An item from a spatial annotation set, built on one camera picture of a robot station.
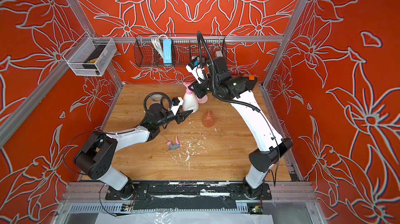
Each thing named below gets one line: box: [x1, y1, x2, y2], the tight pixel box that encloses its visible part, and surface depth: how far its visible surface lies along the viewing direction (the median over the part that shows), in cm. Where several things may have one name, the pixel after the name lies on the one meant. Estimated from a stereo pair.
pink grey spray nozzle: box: [166, 135, 183, 151], surface depth 89 cm
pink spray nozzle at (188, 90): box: [183, 81, 194, 95], surface depth 69 cm
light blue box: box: [163, 38, 173, 67], surface depth 92 cm
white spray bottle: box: [182, 86, 199, 114], surface depth 76 cm
